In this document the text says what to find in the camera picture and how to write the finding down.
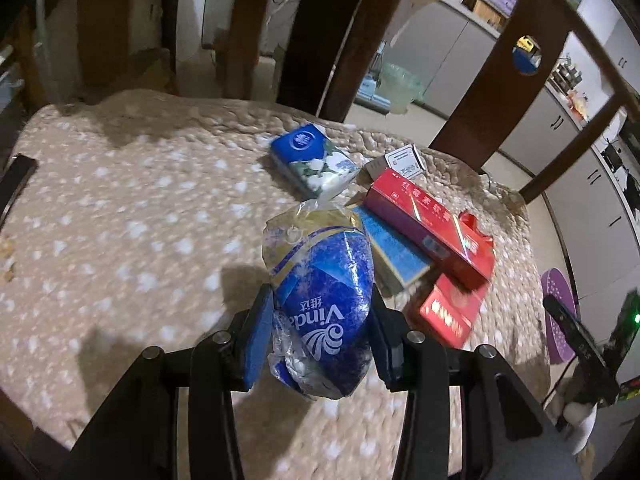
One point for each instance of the black flat object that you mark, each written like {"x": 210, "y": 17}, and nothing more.
{"x": 15, "y": 185}

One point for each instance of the long red carton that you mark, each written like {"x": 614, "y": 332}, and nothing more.
{"x": 420, "y": 220}

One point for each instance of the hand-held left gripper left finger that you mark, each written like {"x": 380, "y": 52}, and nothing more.
{"x": 256, "y": 340}

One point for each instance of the purple plastic wastebasket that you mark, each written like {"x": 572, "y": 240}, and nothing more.
{"x": 555, "y": 310}

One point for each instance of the bin with green bag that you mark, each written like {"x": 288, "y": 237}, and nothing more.
{"x": 400, "y": 87}

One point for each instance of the blue floral tissue pack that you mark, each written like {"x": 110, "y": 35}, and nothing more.
{"x": 310, "y": 152}

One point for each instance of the blue plastic tissue wrapper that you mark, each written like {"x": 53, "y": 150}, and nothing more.
{"x": 320, "y": 300}

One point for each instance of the small white box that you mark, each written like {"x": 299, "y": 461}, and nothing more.
{"x": 402, "y": 160}

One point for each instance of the black stove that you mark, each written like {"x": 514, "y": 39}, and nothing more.
{"x": 612, "y": 157}

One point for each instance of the kitchen utensil rack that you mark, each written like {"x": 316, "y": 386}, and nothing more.
{"x": 565, "y": 75}

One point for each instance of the blue flat mop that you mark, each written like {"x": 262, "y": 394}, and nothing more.
{"x": 372, "y": 90}

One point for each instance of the wooden chair with round hole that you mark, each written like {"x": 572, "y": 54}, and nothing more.
{"x": 475, "y": 110}

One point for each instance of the plain wooden chair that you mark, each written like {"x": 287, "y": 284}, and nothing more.
{"x": 250, "y": 25}

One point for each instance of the grey kitchen cabinets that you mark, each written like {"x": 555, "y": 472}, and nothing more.
{"x": 560, "y": 125}

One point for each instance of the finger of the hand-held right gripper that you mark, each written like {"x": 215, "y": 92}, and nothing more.
{"x": 585, "y": 350}

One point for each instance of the red cigarette pack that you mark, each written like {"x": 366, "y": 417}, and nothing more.
{"x": 445, "y": 310}

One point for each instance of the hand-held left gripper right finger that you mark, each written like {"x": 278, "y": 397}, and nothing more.
{"x": 386, "y": 350}

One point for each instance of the red and yellow packet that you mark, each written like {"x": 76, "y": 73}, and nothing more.
{"x": 580, "y": 102}

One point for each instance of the blue and gold box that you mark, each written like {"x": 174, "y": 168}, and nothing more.
{"x": 395, "y": 250}

